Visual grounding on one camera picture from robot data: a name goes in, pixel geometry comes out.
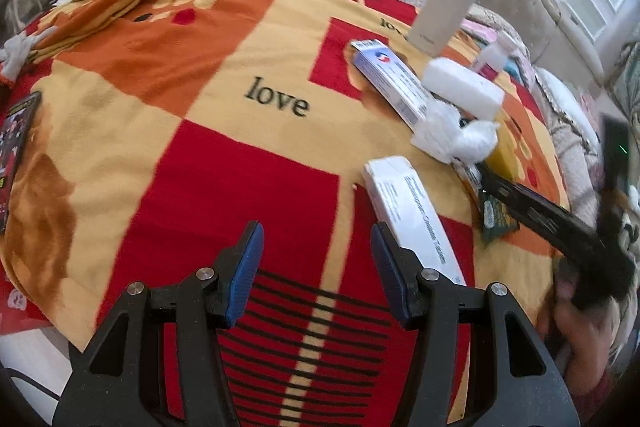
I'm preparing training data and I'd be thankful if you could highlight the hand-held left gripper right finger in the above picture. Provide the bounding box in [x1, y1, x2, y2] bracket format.
[370, 222, 581, 427]

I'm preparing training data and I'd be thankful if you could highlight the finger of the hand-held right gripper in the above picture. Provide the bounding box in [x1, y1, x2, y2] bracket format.
[477, 159, 601, 259]

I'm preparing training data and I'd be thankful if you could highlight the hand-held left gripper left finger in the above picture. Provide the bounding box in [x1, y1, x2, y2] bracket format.
[51, 220, 265, 427]

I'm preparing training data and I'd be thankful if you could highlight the long white medicine box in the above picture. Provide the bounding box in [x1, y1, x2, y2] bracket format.
[363, 156, 467, 288]

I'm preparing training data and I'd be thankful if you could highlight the white tissue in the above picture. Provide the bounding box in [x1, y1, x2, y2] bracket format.
[457, 119, 500, 162]
[411, 102, 463, 165]

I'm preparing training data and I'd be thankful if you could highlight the blue white medicine box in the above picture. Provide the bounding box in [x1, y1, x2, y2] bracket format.
[350, 38, 433, 131]

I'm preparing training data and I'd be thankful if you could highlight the person's right hand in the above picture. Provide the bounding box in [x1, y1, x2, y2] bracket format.
[542, 267, 623, 383]

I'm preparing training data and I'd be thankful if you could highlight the green cracker packet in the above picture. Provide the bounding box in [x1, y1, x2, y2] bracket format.
[477, 189, 521, 243]

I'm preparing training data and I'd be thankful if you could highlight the white printed wrapper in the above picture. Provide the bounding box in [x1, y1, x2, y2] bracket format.
[450, 157, 483, 202]

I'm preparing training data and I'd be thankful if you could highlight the grey quilted bedspread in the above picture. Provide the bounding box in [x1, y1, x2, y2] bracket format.
[537, 67, 606, 228]

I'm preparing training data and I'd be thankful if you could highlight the orange red printed blanket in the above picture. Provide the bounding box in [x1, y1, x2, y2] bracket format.
[0, 0, 576, 427]

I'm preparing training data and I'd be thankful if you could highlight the white foam block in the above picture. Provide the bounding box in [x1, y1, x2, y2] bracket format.
[422, 58, 506, 120]

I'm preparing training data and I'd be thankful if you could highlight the white pill bottle pink label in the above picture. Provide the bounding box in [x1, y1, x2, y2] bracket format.
[470, 34, 518, 75]

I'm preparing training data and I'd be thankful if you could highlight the white thermos bottle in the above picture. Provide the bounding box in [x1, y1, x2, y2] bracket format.
[407, 0, 486, 58]

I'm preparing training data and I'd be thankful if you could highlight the red paper bag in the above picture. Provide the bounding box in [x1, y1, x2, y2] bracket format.
[0, 282, 51, 338]

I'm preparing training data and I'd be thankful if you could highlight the black flat packet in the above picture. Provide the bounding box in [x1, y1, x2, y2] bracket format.
[0, 91, 43, 235]

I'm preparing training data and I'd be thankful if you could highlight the white crumpled cloth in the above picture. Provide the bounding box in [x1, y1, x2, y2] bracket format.
[0, 27, 56, 80]

